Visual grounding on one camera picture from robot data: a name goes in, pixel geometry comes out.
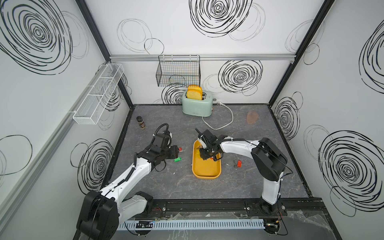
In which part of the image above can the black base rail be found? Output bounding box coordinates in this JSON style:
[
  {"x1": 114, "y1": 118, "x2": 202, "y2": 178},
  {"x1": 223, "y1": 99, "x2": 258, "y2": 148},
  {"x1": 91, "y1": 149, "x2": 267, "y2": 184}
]
[{"x1": 136, "y1": 198, "x2": 325, "y2": 218}]

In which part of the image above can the yellow toast slice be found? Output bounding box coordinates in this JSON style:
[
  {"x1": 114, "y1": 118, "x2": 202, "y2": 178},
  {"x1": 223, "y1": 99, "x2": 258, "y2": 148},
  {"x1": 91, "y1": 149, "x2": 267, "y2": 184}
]
[{"x1": 187, "y1": 85, "x2": 203, "y2": 100}]

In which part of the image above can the white toaster power cable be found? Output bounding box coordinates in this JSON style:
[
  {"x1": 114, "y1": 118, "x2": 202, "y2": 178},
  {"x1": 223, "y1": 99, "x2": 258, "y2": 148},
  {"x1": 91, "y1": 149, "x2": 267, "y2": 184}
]
[{"x1": 201, "y1": 101, "x2": 234, "y2": 131}]

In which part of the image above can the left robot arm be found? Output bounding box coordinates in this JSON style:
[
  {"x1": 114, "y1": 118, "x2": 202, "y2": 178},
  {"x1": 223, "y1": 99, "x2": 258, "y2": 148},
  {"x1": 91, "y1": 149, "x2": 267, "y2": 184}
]
[{"x1": 76, "y1": 130, "x2": 179, "y2": 240}]

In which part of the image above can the black wire wall basket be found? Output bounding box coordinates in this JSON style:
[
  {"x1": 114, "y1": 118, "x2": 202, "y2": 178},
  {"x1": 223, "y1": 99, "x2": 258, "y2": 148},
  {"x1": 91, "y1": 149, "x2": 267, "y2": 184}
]
[{"x1": 156, "y1": 55, "x2": 201, "y2": 87}]

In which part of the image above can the yellow plastic storage box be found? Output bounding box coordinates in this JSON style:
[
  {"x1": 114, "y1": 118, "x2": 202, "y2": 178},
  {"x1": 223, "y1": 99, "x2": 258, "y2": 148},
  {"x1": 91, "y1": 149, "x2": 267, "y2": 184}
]
[{"x1": 192, "y1": 140, "x2": 222, "y2": 180}]

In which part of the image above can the grey slotted cable duct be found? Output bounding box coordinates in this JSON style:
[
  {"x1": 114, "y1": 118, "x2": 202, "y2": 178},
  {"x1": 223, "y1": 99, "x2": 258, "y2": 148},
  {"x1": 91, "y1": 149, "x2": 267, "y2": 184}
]
[{"x1": 118, "y1": 219, "x2": 266, "y2": 231}]

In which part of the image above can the white mesh wall shelf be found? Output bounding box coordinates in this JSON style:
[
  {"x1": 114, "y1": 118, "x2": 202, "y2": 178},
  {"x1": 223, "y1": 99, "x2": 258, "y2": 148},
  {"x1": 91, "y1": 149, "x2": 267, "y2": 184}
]
[{"x1": 73, "y1": 63, "x2": 124, "y2": 125}]

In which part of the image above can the mint green toaster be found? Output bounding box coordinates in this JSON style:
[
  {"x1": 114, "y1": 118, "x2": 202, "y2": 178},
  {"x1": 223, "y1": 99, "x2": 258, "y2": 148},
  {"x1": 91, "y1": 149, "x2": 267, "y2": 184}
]
[{"x1": 182, "y1": 92, "x2": 213, "y2": 117}]

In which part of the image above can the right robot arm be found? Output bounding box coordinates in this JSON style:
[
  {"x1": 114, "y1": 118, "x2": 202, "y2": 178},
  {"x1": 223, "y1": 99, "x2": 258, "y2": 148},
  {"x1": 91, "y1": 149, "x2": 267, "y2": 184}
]
[{"x1": 197, "y1": 130, "x2": 288, "y2": 216}]

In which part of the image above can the small brown spice bottle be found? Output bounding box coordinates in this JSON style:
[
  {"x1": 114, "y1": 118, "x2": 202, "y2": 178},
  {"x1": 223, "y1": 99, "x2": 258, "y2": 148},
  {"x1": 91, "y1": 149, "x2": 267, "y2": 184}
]
[{"x1": 136, "y1": 116, "x2": 146, "y2": 130}]

